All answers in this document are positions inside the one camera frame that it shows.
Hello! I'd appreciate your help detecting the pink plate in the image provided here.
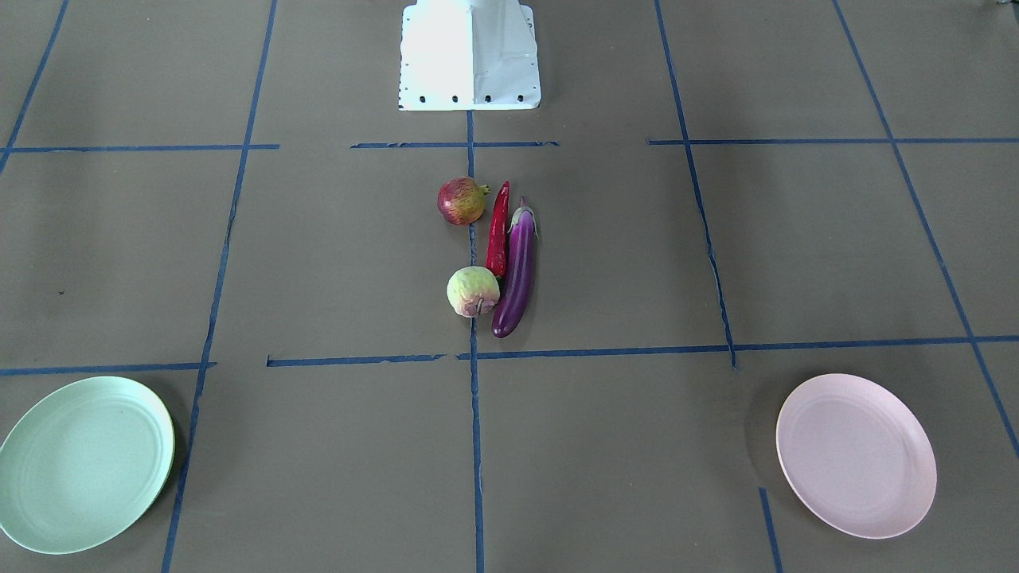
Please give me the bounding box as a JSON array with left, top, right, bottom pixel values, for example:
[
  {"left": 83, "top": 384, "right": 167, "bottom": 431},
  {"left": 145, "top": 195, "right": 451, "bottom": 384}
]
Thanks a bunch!
[{"left": 775, "top": 373, "right": 938, "bottom": 540}]

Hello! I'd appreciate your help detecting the green yellow apple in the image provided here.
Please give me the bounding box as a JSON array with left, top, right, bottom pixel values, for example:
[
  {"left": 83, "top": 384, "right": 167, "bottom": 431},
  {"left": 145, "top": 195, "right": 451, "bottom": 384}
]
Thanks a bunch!
[{"left": 445, "top": 266, "right": 502, "bottom": 318}]

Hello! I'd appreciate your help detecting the red chili pepper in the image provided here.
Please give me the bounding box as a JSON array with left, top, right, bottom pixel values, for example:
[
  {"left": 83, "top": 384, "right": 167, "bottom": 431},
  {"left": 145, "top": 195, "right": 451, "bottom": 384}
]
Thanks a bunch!
[{"left": 485, "top": 181, "right": 512, "bottom": 279}]

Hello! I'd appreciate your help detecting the white metal base plate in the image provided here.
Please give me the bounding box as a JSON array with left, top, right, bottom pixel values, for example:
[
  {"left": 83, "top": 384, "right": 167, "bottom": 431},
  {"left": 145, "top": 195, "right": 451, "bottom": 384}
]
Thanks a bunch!
[{"left": 397, "top": 1, "right": 542, "bottom": 111}]

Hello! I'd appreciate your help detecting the purple eggplant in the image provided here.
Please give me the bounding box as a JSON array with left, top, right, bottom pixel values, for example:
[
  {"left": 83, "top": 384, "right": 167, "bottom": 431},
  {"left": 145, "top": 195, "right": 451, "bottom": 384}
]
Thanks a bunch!
[{"left": 492, "top": 197, "right": 539, "bottom": 338}]

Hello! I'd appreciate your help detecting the green plate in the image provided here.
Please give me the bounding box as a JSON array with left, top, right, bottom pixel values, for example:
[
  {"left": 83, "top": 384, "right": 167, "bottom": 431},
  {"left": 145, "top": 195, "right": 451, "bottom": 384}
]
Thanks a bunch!
[{"left": 1, "top": 375, "right": 176, "bottom": 555}]

